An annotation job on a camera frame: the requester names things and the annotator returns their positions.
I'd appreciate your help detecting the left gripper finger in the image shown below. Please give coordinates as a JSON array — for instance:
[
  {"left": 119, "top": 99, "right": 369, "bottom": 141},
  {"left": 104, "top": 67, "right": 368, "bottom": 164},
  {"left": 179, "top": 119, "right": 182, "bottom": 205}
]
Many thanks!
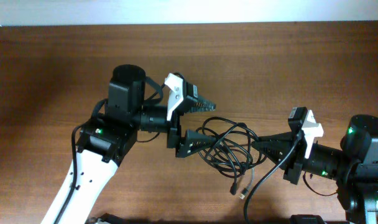
[
  {"left": 179, "top": 94, "right": 216, "bottom": 113},
  {"left": 175, "top": 130, "right": 216, "bottom": 158}
]

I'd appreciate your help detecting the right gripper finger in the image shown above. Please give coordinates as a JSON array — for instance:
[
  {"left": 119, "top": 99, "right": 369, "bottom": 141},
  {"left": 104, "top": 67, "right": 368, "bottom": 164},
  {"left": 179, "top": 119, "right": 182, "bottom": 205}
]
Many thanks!
[
  {"left": 251, "top": 139, "right": 295, "bottom": 170},
  {"left": 259, "top": 132, "right": 293, "bottom": 142}
]

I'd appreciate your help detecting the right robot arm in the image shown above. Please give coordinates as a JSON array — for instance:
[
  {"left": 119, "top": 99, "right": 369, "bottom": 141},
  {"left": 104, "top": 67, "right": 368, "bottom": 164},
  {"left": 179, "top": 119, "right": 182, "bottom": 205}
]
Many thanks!
[{"left": 251, "top": 114, "right": 378, "bottom": 223}]

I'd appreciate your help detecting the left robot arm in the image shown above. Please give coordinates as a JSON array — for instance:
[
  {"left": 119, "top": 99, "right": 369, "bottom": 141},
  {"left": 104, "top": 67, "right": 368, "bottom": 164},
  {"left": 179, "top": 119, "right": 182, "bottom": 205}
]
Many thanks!
[{"left": 42, "top": 64, "right": 216, "bottom": 223}]

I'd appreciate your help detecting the thick black HDMI cable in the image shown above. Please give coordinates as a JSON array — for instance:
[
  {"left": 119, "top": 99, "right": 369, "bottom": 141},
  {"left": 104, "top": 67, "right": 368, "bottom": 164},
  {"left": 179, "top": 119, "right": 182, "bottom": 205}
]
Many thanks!
[{"left": 196, "top": 116, "right": 267, "bottom": 196}]

